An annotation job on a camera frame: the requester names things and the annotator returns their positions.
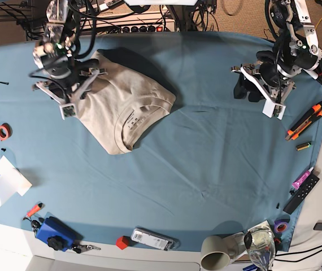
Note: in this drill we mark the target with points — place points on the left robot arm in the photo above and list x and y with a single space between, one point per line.
296 49

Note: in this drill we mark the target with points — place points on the orange black utility knife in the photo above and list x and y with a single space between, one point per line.
310 117

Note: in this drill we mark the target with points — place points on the black remote control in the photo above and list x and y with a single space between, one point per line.
299 196

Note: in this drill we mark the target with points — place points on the white paper card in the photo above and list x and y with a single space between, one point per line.
6 165

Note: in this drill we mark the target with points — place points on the blue table cloth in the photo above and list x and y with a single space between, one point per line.
214 165

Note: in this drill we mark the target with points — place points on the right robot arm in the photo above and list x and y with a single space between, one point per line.
64 73

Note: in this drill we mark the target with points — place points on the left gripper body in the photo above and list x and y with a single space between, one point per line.
275 92

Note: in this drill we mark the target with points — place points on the red tape roll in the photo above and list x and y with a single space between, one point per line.
5 132

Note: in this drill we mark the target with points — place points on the orange marker pen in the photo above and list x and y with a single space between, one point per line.
33 211

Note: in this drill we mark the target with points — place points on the blue box with knob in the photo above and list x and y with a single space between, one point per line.
56 234

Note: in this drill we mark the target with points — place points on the clear plastic packaged item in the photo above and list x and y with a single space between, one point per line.
154 240

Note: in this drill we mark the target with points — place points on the clear wine glass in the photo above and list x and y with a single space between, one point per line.
260 246

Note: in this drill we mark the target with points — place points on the purple tape roll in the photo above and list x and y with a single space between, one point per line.
281 225

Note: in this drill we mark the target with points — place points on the beige ceramic mug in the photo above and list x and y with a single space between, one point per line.
217 252

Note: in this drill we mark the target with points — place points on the black power strip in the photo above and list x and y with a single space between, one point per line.
142 28

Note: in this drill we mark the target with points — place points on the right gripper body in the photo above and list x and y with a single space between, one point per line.
67 96

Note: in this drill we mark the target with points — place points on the purple glue tube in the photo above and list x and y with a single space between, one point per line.
297 183

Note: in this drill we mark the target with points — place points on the red cube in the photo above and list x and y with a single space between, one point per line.
122 242

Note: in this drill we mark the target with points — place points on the small battery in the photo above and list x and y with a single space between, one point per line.
303 146

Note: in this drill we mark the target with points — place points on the beige T-shirt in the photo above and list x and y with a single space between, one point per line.
121 105

